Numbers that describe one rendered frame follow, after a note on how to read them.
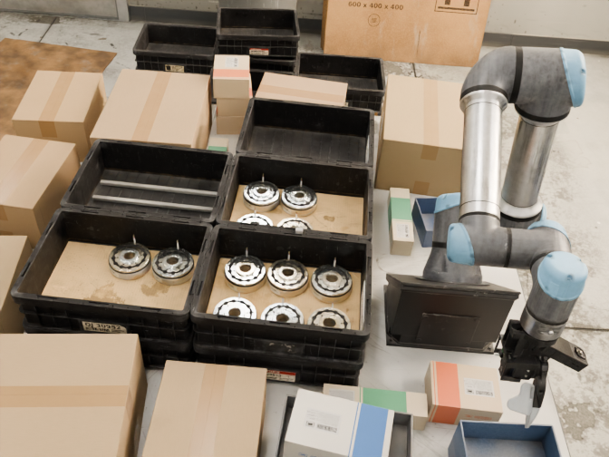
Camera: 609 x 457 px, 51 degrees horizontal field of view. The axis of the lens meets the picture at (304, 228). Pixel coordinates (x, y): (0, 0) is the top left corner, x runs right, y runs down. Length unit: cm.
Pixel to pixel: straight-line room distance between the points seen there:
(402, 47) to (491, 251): 322
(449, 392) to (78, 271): 95
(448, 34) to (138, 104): 266
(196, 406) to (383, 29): 329
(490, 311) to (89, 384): 93
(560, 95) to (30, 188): 137
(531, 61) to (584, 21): 348
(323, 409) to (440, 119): 114
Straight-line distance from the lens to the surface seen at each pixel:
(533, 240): 122
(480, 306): 160
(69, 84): 234
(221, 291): 160
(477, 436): 151
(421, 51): 435
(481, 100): 135
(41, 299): 152
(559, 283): 113
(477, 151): 128
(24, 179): 195
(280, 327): 140
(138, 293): 161
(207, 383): 141
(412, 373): 165
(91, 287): 165
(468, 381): 159
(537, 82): 139
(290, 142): 206
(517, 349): 125
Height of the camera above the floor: 204
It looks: 43 degrees down
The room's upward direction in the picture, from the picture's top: 5 degrees clockwise
